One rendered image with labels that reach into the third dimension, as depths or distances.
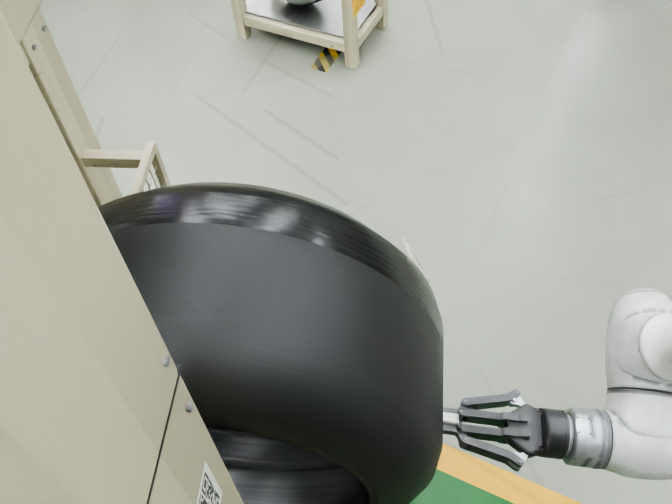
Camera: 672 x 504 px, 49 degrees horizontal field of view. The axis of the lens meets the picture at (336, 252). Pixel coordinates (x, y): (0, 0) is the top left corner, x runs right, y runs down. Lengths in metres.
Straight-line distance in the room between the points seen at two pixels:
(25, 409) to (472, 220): 2.46
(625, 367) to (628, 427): 0.09
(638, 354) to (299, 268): 0.59
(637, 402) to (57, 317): 1.00
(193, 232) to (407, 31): 2.75
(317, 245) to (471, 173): 2.06
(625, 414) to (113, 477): 0.92
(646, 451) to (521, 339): 1.29
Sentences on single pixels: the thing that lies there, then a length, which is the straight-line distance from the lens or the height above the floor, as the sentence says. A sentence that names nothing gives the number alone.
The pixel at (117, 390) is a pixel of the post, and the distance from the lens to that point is 0.44.
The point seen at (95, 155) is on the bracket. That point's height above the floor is 0.98.
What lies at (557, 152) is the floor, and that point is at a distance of 3.01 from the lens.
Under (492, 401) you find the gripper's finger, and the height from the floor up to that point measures 1.02.
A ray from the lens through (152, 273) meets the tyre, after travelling 0.83.
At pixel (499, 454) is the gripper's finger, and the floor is 1.02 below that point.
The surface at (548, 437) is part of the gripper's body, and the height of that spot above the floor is 1.03.
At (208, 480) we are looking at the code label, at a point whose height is 1.53.
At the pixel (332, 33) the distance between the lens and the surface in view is 3.31.
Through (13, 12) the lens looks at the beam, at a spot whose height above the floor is 1.67.
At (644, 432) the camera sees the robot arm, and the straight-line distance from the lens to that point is 1.23.
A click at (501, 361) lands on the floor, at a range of 2.43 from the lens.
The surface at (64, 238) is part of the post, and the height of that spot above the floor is 1.85.
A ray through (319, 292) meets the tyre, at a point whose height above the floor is 1.43.
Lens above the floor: 2.11
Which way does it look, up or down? 53 degrees down
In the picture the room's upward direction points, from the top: 6 degrees counter-clockwise
